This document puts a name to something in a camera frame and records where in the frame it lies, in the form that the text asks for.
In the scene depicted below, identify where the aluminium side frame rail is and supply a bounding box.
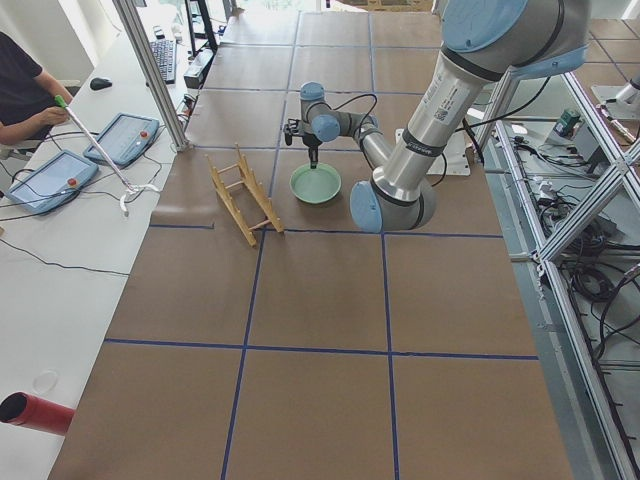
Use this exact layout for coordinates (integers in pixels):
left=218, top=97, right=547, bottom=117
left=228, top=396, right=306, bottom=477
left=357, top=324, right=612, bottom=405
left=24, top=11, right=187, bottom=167
left=492, top=69, right=640, bottom=480

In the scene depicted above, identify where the blue teach pendant far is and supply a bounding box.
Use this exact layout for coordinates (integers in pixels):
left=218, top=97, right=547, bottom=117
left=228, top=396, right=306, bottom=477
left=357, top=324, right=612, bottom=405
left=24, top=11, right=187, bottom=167
left=95, top=113, right=160, bottom=168

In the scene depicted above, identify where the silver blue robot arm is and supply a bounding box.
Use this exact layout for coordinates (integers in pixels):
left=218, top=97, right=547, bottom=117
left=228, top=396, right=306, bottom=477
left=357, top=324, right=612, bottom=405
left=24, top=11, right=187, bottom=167
left=283, top=0, right=592, bottom=233

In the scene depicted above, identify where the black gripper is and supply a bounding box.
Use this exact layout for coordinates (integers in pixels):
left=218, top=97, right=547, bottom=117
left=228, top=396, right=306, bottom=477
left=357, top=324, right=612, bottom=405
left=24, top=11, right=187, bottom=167
left=305, top=137, right=320, bottom=169

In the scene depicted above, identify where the blue teach pendant near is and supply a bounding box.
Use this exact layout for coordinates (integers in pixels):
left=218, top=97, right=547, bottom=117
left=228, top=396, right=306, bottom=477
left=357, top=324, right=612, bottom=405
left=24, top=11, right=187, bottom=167
left=6, top=150, right=98, bottom=214

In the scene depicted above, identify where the aluminium frame post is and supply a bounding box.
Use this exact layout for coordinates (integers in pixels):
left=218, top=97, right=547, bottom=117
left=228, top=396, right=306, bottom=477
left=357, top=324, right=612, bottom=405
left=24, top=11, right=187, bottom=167
left=113, top=0, right=190, bottom=152

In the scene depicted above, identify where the light green ceramic plate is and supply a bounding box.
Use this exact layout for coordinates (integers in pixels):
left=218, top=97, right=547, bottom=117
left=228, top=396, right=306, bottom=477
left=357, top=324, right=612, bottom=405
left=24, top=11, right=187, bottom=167
left=290, top=163, right=342, bottom=204

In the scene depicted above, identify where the red cylinder tube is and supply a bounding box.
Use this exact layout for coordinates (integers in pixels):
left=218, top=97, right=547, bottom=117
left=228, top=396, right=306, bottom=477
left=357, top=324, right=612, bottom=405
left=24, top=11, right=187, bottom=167
left=1, top=392, right=75, bottom=436

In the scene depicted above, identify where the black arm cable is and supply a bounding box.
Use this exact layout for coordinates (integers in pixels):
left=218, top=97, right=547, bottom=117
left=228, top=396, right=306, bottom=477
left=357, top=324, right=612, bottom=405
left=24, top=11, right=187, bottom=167
left=329, top=93, right=379, bottom=136

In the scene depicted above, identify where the white reacher stick green handle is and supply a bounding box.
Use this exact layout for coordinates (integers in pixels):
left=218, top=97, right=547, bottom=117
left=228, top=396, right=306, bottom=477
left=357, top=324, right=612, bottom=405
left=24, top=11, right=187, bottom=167
left=54, top=95, right=161, bottom=217

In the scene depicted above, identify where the black keyboard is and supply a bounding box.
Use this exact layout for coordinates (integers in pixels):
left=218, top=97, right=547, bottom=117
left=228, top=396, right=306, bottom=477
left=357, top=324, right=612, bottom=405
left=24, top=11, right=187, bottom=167
left=149, top=39, right=177, bottom=84

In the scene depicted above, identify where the blue teach pendant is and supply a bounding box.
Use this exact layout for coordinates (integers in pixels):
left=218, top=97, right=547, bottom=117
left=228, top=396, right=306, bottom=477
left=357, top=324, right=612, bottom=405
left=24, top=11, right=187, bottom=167
left=6, top=150, right=98, bottom=214
left=95, top=113, right=160, bottom=168

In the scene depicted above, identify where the seated person in black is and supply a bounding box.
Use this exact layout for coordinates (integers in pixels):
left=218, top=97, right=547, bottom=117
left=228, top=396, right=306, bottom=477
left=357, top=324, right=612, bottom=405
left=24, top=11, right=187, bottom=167
left=1, top=32, right=73, bottom=145

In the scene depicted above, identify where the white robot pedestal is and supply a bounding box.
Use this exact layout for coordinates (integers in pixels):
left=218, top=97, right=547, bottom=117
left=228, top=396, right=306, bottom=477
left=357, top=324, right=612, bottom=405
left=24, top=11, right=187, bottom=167
left=427, top=132, right=470, bottom=176

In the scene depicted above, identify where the wooden dish rack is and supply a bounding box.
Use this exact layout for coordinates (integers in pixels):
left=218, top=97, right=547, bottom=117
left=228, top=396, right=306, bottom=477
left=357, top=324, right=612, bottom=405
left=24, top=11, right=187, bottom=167
left=205, top=144, right=284, bottom=247

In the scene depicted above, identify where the black computer mouse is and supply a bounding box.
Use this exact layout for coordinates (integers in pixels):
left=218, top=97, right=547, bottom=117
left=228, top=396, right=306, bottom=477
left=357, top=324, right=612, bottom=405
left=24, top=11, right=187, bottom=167
left=89, top=77, right=113, bottom=91

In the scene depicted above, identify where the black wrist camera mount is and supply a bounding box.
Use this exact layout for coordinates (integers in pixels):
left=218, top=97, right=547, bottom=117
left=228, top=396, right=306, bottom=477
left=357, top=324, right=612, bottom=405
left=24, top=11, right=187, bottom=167
left=282, top=118, right=304, bottom=146

